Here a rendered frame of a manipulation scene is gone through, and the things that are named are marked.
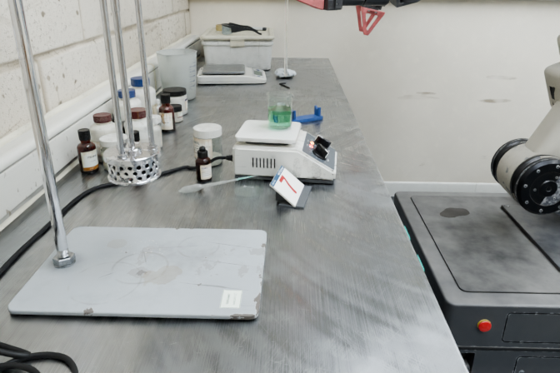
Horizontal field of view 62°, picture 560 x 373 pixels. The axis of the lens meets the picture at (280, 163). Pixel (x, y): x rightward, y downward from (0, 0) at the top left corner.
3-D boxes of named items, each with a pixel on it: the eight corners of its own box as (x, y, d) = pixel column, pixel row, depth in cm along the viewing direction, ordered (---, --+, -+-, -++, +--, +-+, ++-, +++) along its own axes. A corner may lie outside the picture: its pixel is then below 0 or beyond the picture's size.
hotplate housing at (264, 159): (336, 161, 102) (337, 126, 99) (335, 186, 90) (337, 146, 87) (236, 156, 105) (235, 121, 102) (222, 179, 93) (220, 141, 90)
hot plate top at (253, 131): (301, 126, 100) (302, 121, 99) (296, 144, 89) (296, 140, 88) (246, 123, 101) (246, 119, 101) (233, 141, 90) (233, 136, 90)
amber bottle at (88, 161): (77, 171, 96) (70, 130, 93) (92, 166, 99) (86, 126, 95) (87, 176, 94) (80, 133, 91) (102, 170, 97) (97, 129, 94)
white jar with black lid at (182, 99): (169, 117, 133) (167, 92, 130) (160, 112, 138) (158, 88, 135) (192, 114, 137) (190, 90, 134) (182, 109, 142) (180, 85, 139)
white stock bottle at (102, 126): (119, 152, 106) (114, 110, 103) (122, 161, 102) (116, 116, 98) (93, 156, 104) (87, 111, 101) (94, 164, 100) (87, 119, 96)
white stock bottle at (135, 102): (147, 136, 118) (142, 91, 113) (121, 140, 115) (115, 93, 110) (140, 129, 123) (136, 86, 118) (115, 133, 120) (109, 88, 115)
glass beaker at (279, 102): (262, 127, 97) (262, 88, 94) (287, 124, 99) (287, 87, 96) (272, 136, 92) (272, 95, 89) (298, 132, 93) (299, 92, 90)
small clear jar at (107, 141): (97, 170, 97) (92, 139, 95) (116, 160, 102) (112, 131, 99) (119, 174, 95) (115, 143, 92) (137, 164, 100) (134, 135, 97)
